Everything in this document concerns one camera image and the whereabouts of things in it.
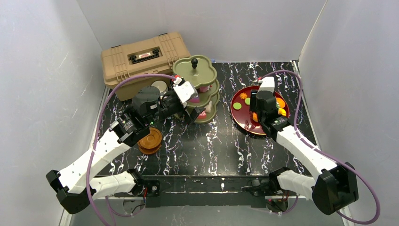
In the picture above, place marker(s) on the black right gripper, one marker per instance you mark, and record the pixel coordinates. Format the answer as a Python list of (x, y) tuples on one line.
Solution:
[(258, 113)]

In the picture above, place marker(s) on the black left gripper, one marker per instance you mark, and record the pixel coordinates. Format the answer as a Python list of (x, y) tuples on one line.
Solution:
[(186, 109)]

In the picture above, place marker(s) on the red round lacquer tray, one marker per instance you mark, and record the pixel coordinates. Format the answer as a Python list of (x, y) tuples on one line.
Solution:
[(243, 120)]

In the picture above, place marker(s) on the purple frosted cake slice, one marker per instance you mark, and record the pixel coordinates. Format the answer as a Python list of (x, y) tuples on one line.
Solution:
[(195, 99)]

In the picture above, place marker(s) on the white sugared cake piece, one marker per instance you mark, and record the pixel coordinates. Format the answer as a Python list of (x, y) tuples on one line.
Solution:
[(208, 107)]

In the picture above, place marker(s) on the pink sprinkled cake slice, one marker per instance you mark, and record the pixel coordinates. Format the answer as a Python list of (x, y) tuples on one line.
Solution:
[(202, 115)]

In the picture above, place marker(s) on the red layered cake square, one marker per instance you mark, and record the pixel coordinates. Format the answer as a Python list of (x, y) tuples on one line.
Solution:
[(204, 89)]

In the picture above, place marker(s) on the green three-tier serving stand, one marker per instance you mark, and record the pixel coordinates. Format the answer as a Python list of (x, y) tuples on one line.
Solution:
[(198, 70)]

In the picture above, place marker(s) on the orange glazed donut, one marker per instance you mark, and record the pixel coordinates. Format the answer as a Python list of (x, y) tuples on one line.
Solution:
[(254, 117)]

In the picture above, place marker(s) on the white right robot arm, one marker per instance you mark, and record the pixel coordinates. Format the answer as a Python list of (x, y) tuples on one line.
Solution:
[(311, 162)]

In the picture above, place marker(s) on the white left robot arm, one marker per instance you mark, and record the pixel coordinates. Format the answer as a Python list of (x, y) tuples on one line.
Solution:
[(77, 186)]

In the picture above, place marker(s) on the orange flower cookie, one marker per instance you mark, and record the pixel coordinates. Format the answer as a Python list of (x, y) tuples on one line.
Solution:
[(243, 96)]

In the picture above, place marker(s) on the white cup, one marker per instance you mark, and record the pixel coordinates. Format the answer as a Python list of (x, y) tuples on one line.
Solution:
[(161, 86)]

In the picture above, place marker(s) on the stacked brown wooden coasters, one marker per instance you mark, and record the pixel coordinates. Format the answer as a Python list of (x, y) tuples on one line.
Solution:
[(151, 143)]

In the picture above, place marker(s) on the tan plastic toolbox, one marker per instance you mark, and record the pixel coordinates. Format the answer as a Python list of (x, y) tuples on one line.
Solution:
[(152, 56)]

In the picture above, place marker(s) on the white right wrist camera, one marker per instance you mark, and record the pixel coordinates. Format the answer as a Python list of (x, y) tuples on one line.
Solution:
[(266, 84)]

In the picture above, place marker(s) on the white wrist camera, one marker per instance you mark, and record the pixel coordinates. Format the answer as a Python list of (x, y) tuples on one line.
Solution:
[(266, 84), (184, 90)]

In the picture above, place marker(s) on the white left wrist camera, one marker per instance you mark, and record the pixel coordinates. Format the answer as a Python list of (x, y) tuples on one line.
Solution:
[(184, 90)]

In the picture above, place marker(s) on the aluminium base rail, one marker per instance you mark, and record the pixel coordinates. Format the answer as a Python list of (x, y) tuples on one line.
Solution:
[(199, 190)]

